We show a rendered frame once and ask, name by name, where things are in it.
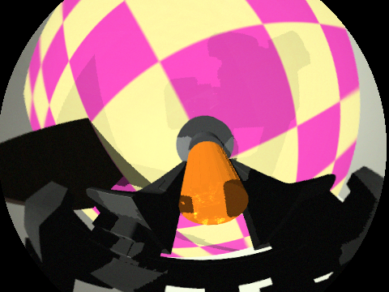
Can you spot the grey stepped pedestal with shaft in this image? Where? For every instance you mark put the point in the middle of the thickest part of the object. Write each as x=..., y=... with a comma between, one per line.
x=203, y=129

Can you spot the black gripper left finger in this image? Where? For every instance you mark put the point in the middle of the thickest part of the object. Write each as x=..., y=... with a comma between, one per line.
x=154, y=206

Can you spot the orange knob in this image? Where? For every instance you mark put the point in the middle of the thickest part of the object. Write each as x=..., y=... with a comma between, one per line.
x=212, y=193

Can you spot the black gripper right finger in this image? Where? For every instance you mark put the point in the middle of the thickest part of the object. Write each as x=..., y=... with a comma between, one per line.
x=272, y=201

